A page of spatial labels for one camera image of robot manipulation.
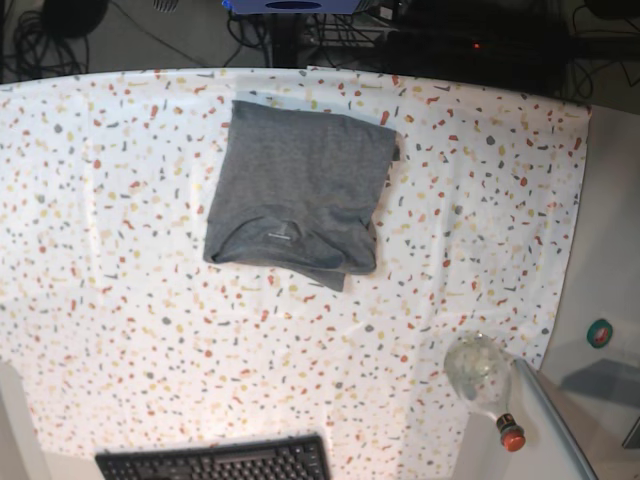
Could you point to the grey t-shirt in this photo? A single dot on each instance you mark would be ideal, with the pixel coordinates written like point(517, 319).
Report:
point(297, 190)

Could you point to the clear bottle with orange cap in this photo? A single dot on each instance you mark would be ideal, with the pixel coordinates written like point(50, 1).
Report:
point(479, 372)

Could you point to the black computer keyboard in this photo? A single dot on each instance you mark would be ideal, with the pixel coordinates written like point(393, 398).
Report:
point(301, 457)

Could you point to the terrazzo patterned white tablecloth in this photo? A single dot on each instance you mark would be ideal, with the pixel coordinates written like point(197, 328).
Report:
point(124, 337)

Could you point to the blue box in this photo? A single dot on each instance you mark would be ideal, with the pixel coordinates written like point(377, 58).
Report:
point(249, 7)

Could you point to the green tape roll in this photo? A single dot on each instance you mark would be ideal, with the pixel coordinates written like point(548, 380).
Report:
point(599, 333)

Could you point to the grey metal rail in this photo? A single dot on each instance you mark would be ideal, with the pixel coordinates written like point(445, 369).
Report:
point(551, 451)

